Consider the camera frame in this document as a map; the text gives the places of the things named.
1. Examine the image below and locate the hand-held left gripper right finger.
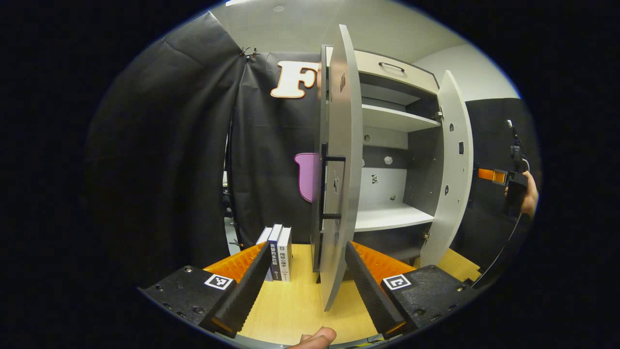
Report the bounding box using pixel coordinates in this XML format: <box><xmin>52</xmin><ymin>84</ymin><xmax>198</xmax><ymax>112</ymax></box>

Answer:
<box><xmin>345</xmin><ymin>241</ymin><xmax>480</xmax><ymax>340</ymax></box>

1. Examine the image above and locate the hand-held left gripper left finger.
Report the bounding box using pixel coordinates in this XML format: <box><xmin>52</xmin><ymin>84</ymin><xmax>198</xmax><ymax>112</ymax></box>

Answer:
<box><xmin>138</xmin><ymin>241</ymin><xmax>272</xmax><ymax>339</ymax></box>

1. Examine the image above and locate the white cabinet door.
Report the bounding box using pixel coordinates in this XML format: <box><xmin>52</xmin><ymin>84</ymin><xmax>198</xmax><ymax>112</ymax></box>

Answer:
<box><xmin>310</xmin><ymin>24</ymin><xmax>364</xmax><ymax>312</ymax></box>
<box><xmin>419</xmin><ymin>70</ymin><xmax>474</xmax><ymax>268</ymax></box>

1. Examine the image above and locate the white grey cabinet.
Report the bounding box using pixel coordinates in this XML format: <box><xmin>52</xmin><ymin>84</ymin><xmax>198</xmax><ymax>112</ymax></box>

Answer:
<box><xmin>317</xmin><ymin>45</ymin><xmax>444</xmax><ymax>272</ymax></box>

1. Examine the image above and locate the white cabinet drawer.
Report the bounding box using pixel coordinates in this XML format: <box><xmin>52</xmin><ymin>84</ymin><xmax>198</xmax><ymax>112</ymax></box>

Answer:
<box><xmin>325</xmin><ymin>46</ymin><xmax>440</xmax><ymax>96</ymax></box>

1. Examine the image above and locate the dark blue book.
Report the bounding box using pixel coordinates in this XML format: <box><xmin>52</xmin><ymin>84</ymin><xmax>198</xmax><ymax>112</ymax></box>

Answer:
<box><xmin>268</xmin><ymin>223</ymin><xmax>283</xmax><ymax>281</ymax></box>

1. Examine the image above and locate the black backdrop cloth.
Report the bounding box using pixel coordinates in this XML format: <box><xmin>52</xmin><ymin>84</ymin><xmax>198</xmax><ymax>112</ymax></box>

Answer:
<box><xmin>80</xmin><ymin>11</ymin><xmax>541</xmax><ymax>286</ymax></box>

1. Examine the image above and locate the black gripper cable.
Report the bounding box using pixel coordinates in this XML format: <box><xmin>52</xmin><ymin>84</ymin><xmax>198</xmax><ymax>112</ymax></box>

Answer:
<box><xmin>472</xmin><ymin>160</ymin><xmax>531</xmax><ymax>289</ymax></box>

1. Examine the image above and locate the black left door handle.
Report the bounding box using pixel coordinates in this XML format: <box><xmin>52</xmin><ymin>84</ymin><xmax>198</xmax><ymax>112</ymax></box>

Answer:
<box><xmin>320</xmin><ymin>143</ymin><xmax>347</xmax><ymax>220</ymax></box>

